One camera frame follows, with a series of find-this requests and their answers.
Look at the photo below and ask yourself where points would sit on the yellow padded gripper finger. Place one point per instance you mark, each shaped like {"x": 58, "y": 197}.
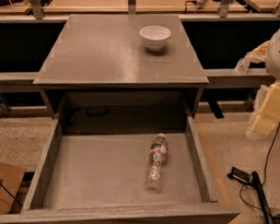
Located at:
{"x": 258, "y": 54}
{"x": 266, "y": 112}

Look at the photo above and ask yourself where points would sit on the clear plastic water bottle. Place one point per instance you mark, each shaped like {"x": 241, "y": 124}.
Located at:
{"x": 156, "y": 160}

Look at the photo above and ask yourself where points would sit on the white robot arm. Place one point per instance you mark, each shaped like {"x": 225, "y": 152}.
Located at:
{"x": 272, "y": 61}

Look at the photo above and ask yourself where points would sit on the clear soap dispenser bottle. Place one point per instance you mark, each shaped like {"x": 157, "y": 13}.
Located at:
{"x": 242, "y": 66}

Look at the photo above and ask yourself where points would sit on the grey cabinet counter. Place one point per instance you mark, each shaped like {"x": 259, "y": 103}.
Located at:
{"x": 106, "y": 51}

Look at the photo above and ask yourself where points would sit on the grey open top drawer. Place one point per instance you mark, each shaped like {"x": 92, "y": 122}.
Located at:
{"x": 92, "y": 171}

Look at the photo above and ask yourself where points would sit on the black power strip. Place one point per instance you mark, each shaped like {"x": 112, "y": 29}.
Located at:
{"x": 262, "y": 197}

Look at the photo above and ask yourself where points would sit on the black device on floor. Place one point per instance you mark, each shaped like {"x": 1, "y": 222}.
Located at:
{"x": 239, "y": 175}

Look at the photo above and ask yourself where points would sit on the white ceramic bowl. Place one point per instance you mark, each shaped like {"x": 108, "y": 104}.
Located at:
{"x": 155, "y": 38}

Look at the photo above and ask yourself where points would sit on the brown cardboard box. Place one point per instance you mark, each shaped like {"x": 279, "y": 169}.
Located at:
{"x": 10, "y": 180}

